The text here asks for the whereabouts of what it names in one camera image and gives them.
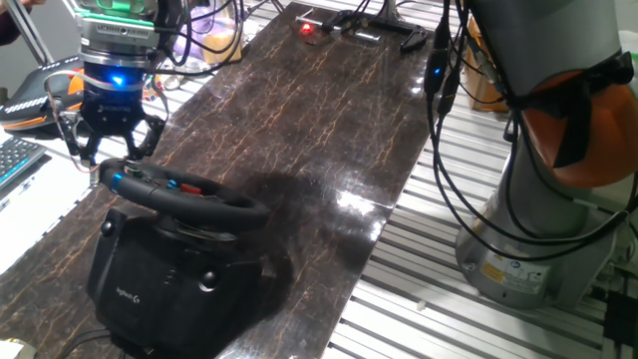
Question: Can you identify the small board with red LED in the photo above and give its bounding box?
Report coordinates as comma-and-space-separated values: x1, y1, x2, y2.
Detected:
296, 19, 320, 46

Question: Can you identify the thin black cable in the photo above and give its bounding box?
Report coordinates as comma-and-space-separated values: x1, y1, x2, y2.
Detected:
59, 328, 111, 359

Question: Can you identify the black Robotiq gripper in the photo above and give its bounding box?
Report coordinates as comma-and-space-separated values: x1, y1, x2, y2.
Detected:
58, 67, 166, 167

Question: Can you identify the yellow sponge block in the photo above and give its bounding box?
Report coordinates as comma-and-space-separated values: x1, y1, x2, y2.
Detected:
201, 27, 243, 65

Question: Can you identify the upright aluminium frame post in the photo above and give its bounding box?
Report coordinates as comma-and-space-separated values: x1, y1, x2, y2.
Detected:
2, 0, 55, 66

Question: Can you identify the forearm in maroon sleeve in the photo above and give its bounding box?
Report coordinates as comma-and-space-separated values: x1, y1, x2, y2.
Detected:
0, 9, 21, 47

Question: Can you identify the white gold packet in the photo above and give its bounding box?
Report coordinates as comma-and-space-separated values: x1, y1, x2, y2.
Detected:
0, 338, 37, 359

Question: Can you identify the orange black teach pendant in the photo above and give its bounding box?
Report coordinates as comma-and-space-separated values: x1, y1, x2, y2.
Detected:
0, 54, 86, 132

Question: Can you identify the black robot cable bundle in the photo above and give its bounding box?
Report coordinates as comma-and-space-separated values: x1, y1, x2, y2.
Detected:
149, 0, 638, 263

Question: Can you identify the black Logitech wheel base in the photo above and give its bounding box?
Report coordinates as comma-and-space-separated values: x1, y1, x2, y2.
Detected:
87, 206, 273, 359

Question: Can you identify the dark brown marble mat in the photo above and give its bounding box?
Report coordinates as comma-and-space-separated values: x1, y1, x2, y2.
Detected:
0, 2, 465, 359

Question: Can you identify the large white paper sheet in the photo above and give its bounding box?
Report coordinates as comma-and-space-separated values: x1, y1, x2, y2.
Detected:
0, 129, 101, 275

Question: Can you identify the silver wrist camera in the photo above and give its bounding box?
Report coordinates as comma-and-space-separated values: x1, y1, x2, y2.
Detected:
78, 20, 161, 51

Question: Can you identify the green wrist adapter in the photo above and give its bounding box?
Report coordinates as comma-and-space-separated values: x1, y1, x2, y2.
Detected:
74, 0, 159, 26

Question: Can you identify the black gaming steering wheel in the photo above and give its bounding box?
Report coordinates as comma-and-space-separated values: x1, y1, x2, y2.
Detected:
98, 158, 273, 233

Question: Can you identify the clear purple plastic bag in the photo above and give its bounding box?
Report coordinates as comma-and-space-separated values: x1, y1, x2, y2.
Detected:
171, 4, 235, 59

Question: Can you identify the silver metal rod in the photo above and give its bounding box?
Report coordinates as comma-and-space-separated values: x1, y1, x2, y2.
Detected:
295, 14, 383, 44

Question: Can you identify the black computer keyboard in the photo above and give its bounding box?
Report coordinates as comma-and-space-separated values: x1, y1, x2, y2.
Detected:
0, 135, 49, 190

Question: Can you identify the black junction box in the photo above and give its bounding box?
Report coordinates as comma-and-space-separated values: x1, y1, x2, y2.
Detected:
602, 288, 638, 350

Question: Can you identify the black stand base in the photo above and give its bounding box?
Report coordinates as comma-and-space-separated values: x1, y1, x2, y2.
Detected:
328, 8, 429, 54

